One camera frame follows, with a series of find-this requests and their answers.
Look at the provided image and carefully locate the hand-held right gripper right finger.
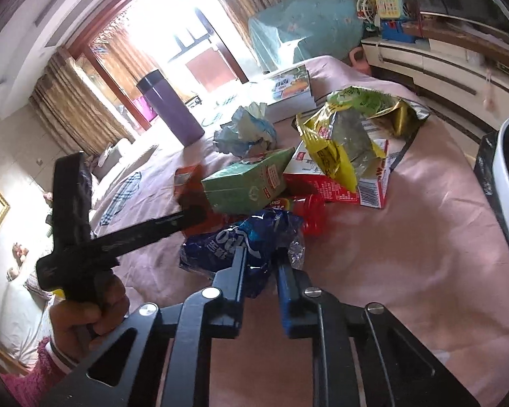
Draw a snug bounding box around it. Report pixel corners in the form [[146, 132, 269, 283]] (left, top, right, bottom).
[[274, 251, 482, 407]]

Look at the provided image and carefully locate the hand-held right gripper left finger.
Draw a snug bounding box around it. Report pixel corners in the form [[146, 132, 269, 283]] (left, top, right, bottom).
[[38, 246, 249, 407]]

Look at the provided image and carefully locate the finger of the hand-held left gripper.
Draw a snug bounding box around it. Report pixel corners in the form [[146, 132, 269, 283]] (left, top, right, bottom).
[[92, 204, 208, 260]]

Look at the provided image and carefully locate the dark blue snack bag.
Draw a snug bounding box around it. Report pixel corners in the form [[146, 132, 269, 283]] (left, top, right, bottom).
[[179, 210, 307, 297]]

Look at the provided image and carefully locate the orange packet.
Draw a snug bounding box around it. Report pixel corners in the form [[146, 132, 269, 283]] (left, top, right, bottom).
[[174, 164, 204, 204]]

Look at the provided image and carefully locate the white blue paper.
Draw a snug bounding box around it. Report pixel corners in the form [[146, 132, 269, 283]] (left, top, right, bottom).
[[213, 102, 278, 162]]

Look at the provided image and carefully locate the person's left forearm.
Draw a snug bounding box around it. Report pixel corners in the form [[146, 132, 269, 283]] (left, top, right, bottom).
[[0, 337, 75, 407]]

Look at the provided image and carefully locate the person's left hand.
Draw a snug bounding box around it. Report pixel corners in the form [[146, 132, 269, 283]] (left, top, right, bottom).
[[49, 269, 131, 364]]

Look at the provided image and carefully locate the light sofa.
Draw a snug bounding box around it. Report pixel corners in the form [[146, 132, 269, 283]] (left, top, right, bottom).
[[0, 140, 159, 374]]

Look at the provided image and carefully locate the red plastic candy container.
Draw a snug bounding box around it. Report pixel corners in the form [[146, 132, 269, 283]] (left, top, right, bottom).
[[276, 195, 327, 236]]

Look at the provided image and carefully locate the green cardboard box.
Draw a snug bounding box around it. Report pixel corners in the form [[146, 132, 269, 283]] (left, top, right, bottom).
[[201, 148, 295, 215]]

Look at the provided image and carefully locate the purple thermos flask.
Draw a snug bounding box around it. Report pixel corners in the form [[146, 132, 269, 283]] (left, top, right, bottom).
[[136, 69, 205, 145]]

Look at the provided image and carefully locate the magenta box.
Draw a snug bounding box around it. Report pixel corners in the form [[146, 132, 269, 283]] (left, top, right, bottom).
[[136, 95, 157, 121]]

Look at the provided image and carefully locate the pink tablecloth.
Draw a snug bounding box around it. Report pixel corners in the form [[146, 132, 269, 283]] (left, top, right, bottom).
[[89, 55, 509, 407]]

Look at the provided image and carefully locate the red white carton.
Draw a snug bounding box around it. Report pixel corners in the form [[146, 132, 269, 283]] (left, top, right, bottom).
[[283, 138, 401, 209]]

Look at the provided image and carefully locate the yellow snack bag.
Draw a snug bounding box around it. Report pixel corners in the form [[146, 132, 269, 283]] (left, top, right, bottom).
[[296, 108, 389, 193]]

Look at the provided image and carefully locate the colourful picture book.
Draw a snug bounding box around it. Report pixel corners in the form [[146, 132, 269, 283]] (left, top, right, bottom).
[[263, 65, 317, 121]]

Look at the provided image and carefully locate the green snack bag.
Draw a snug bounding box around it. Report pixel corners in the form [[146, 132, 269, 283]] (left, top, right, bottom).
[[326, 86, 431, 138]]

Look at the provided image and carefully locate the pink kettlebell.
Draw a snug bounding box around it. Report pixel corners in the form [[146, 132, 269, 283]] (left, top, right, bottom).
[[348, 47, 372, 78]]

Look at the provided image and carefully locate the teal floral cloth cover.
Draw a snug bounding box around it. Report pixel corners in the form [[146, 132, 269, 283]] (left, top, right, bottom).
[[248, 0, 365, 73]]

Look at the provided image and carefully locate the white tv cabinet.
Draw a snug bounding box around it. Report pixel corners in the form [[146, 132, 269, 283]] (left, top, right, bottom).
[[360, 36, 509, 115]]

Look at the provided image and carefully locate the blue toy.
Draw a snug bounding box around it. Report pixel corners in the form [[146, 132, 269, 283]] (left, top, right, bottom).
[[379, 19, 414, 43]]

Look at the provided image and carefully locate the pink hanging charm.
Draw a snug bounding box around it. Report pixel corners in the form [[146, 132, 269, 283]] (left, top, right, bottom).
[[484, 63, 497, 109]]

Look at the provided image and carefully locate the white cage ball toy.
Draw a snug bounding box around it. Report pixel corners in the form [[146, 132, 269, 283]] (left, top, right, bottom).
[[356, 0, 376, 22]]

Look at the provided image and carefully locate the pink stick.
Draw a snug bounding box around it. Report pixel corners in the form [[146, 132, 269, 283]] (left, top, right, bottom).
[[409, 0, 426, 44]]

